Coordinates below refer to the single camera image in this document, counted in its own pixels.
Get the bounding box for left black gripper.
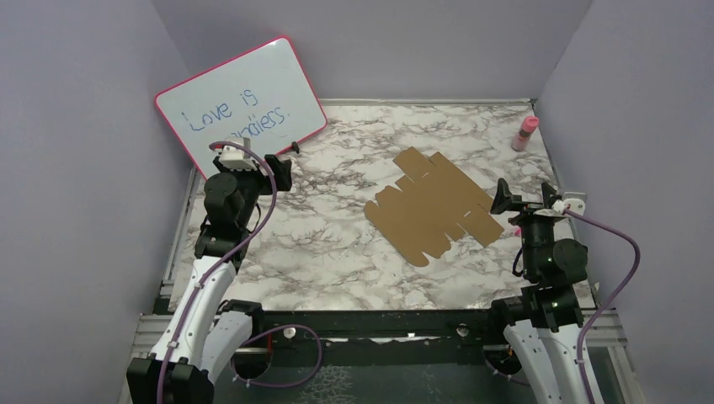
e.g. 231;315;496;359
215;154;291;227

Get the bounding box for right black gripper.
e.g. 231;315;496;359
490;177;562;277

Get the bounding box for brown cardboard box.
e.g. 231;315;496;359
364;147;504;267

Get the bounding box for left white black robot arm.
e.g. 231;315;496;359
126;155;292;403

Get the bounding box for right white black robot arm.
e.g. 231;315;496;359
485;178;604;403

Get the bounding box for pink glitter bottle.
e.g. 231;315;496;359
511;116;540;152

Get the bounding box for pink framed whiteboard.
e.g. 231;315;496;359
155;36;328;178

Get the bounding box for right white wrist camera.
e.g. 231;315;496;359
551;192;588;215

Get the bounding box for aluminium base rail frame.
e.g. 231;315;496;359
118;100;645;404

